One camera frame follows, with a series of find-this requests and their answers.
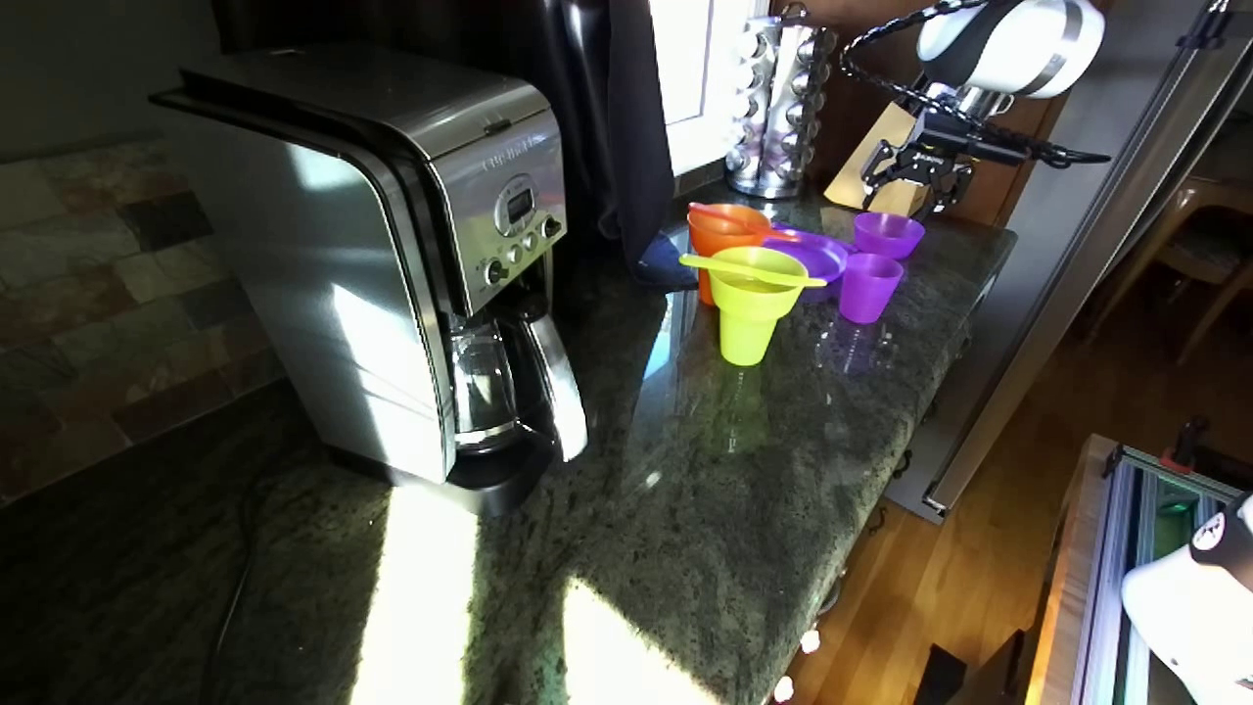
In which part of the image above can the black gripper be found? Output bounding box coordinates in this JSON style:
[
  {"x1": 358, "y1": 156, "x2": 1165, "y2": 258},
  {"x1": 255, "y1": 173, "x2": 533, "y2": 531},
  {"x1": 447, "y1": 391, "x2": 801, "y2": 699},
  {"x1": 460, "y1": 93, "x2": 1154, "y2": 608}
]
[{"x1": 892, "y1": 80, "x2": 1102, "y2": 195}]

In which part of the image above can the purple plastic cup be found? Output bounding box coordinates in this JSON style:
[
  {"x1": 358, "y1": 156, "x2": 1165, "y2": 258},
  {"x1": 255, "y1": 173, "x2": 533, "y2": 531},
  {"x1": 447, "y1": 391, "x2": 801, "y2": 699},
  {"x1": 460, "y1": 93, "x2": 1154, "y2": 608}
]
[{"x1": 839, "y1": 253, "x2": 905, "y2": 324}]

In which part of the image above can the small purple plastic bowl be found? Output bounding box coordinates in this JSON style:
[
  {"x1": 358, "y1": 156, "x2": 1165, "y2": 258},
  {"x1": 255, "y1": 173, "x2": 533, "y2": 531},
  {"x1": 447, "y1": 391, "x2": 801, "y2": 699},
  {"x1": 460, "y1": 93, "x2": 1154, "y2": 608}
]
[{"x1": 853, "y1": 210, "x2": 925, "y2": 262}]

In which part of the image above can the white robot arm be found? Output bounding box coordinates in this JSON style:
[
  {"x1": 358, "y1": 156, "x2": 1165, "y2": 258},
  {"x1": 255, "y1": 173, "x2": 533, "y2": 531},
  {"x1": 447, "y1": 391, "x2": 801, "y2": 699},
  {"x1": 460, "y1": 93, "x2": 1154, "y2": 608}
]
[{"x1": 856, "y1": 0, "x2": 1102, "y2": 202}]

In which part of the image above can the wooden knife block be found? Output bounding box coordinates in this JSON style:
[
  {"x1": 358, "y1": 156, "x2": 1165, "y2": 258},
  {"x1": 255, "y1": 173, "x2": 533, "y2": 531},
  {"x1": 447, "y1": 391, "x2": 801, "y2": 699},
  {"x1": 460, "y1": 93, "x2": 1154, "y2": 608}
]
[{"x1": 820, "y1": 101, "x2": 926, "y2": 216}]

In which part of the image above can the yellow-green plastic bowl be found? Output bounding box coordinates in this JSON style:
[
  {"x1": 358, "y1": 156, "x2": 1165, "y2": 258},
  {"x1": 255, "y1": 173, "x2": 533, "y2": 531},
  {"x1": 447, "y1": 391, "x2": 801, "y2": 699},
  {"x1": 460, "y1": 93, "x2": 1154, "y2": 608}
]
[{"x1": 689, "y1": 247, "x2": 815, "y2": 300}]

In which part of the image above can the orange plastic cup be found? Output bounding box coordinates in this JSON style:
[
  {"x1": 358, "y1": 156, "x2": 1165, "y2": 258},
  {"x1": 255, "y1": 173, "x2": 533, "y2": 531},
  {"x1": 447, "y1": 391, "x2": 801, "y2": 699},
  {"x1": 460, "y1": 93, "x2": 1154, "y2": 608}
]
[{"x1": 685, "y1": 202, "x2": 769, "y2": 253}]

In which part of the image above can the yellow-green plastic cup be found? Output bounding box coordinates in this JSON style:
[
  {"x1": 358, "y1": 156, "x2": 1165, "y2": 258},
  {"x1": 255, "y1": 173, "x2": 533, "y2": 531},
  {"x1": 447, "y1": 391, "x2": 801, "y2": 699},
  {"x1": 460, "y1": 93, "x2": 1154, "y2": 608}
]
[{"x1": 715, "y1": 292, "x2": 793, "y2": 366}]

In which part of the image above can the purple plastic plate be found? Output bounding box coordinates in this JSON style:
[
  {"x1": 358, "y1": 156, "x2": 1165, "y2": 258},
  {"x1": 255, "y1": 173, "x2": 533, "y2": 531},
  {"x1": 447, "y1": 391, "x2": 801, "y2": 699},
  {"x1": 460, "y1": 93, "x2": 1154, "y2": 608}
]
[{"x1": 766, "y1": 230, "x2": 846, "y2": 292}]

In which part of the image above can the stainless steel refrigerator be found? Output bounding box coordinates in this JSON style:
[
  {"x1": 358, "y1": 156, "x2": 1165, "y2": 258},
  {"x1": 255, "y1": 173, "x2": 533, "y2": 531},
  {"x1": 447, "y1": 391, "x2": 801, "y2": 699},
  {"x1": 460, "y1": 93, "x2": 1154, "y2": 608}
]
[{"x1": 887, "y1": 0, "x2": 1253, "y2": 520}]

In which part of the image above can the wooden chair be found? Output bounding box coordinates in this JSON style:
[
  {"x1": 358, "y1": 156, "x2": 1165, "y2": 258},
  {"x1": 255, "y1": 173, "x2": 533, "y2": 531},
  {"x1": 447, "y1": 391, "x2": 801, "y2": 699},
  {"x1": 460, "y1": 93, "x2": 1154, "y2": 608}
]
[{"x1": 1089, "y1": 119, "x2": 1253, "y2": 362}]

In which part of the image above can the yellow-green plastic spoon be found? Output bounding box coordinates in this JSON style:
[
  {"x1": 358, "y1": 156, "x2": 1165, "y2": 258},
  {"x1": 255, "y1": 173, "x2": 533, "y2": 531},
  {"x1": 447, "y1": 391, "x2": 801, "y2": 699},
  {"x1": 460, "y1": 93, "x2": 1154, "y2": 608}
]
[{"x1": 682, "y1": 250, "x2": 820, "y2": 291}]

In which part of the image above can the glass coffee carafe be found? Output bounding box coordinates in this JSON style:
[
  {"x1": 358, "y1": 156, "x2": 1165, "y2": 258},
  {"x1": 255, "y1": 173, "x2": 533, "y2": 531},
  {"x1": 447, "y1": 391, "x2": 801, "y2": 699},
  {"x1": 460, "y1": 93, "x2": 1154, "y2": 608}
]
[{"x1": 450, "y1": 311, "x2": 585, "y2": 489}]

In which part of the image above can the white appliance with black knob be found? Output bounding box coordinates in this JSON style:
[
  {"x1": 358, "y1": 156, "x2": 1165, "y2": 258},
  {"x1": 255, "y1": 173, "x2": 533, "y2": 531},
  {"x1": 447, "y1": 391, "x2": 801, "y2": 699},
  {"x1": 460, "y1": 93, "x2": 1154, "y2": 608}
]
[{"x1": 1119, "y1": 497, "x2": 1253, "y2": 705}]

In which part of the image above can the silver coffee maker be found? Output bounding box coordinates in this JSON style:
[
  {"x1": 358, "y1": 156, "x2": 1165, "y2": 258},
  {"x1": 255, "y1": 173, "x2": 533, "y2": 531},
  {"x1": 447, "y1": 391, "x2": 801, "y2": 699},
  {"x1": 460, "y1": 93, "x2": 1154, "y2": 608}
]
[{"x1": 151, "y1": 41, "x2": 566, "y2": 485}]

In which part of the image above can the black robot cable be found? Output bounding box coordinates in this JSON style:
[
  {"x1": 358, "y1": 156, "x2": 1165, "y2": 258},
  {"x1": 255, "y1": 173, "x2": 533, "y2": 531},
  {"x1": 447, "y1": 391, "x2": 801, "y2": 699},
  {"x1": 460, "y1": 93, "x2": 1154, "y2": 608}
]
[{"x1": 833, "y1": 0, "x2": 970, "y2": 101}]

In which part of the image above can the window frame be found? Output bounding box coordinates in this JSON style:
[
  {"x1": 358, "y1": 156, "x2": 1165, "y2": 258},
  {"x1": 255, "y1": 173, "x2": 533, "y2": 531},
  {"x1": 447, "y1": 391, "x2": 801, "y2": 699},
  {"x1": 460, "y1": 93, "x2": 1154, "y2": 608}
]
[{"x1": 649, "y1": 0, "x2": 766, "y2": 173}]

